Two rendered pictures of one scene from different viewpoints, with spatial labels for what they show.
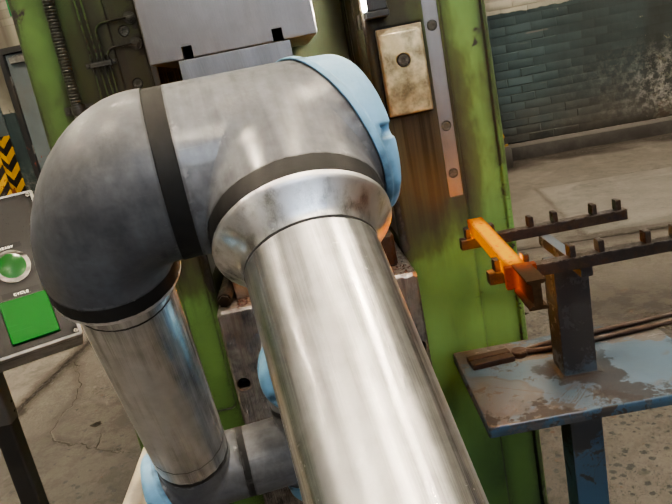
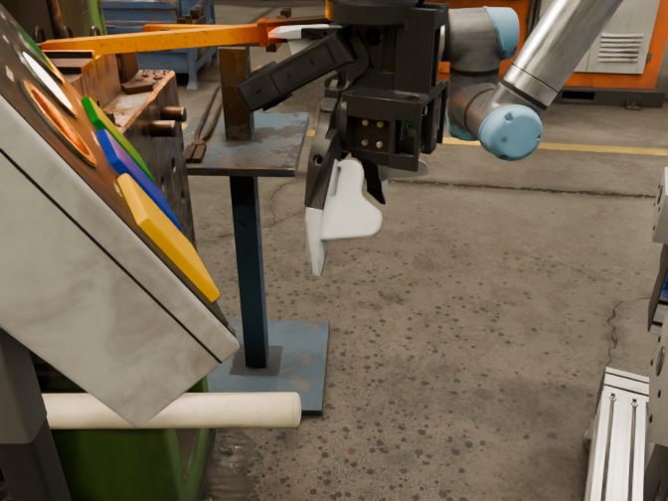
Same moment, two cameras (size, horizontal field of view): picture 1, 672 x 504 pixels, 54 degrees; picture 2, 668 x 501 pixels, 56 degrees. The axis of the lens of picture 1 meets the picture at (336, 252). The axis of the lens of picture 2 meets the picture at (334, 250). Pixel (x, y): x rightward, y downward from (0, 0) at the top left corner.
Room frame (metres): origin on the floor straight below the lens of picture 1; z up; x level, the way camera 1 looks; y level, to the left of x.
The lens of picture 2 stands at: (0.85, 1.05, 1.20)
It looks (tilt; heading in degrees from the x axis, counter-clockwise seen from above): 29 degrees down; 271
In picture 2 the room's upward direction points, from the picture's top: straight up
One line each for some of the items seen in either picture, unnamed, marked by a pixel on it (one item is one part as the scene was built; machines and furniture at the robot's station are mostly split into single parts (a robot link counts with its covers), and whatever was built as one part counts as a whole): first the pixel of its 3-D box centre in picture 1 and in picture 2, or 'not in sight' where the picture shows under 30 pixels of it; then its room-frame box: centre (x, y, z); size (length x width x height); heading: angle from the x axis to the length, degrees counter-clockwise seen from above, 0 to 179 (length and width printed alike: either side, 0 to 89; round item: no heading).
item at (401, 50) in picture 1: (404, 70); not in sight; (1.37, -0.20, 1.27); 0.09 x 0.02 x 0.17; 92
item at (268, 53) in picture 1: (246, 77); not in sight; (1.44, 0.11, 1.32); 0.42 x 0.20 x 0.10; 2
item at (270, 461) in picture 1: (299, 446); (475, 103); (0.65, 0.08, 0.92); 0.11 x 0.08 x 0.11; 100
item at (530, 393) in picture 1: (575, 370); (241, 139); (1.10, -0.39, 0.69); 0.40 x 0.30 x 0.02; 89
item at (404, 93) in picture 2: not in sight; (381, 83); (0.82, 0.57, 1.07); 0.09 x 0.08 x 0.12; 157
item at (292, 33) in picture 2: not in sight; (300, 47); (0.92, 0.09, 1.00); 0.09 x 0.03 x 0.06; 5
